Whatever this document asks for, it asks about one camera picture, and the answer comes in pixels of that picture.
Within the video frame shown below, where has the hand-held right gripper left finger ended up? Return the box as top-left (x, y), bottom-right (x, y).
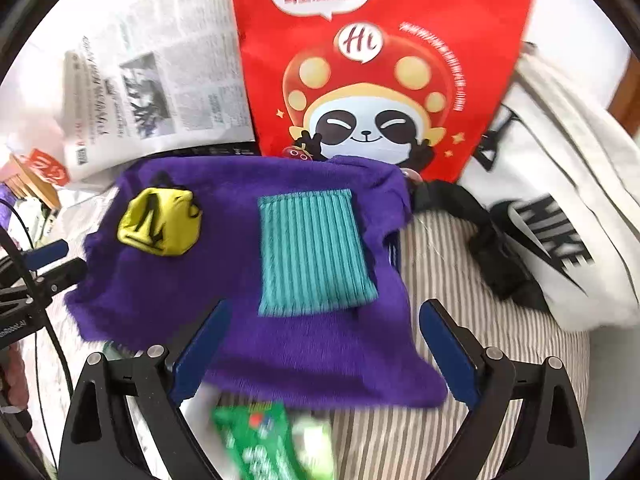
top-left (59, 300), bottom-right (233, 480)

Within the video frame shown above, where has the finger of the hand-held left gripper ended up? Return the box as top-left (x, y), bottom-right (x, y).
top-left (30, 257), bottom-right (88, 301)
top-left (20, 239), bottom-right (70, 268)

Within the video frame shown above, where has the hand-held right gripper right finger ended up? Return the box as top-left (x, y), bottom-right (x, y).
top-left (419, 299), bottom-right (591, 480)

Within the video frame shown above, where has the green tissue packet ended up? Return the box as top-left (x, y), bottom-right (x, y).
top-left (210, 400), bottom-right (301, 480)

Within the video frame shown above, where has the yellow cloth pouch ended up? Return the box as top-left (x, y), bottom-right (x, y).
top-left (116, 186), bottom-right (203, 256)

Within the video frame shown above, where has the light green tissue pack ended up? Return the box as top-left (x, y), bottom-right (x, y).
top-left (292, 412), bottom-right (336, 480)

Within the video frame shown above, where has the teal ribbed cloth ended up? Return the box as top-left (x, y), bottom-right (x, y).
top-left (256, 189), bottom-right (379, 317)

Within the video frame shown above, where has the wooden furniture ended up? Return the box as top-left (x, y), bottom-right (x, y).
top-left (0, 152), bottom-right (61, 211)

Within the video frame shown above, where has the white plastic bag orange label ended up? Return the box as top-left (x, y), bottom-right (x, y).
top-left (0, 45), bottom-right (118, 193)

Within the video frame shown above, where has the striped bed sheet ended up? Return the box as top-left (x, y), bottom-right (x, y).
top-left (30, 190), bottom-right (591, 480)

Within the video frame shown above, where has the purple fuzzy sweater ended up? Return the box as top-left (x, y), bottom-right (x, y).
top-left (64, 155), bottom-right (448, 408)

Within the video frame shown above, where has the white tote bag black logo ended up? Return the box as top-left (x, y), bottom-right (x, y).
top-left (457, 42), bottom-right (640, 331)

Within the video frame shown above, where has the folded newspaper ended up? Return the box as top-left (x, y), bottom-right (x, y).
top-left (62, 0), bottom-right (258, 183)

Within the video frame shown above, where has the red panda print bag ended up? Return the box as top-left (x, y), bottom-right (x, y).
top-left (227, 0), bottom-right (541, 183)

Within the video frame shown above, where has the black cable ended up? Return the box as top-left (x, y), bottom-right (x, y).
top-left (0, 200), bottom-right (76, 461)

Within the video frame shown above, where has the black bag strap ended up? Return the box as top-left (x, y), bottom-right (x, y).
top-left (410, 180), bottom-right (551, 311)

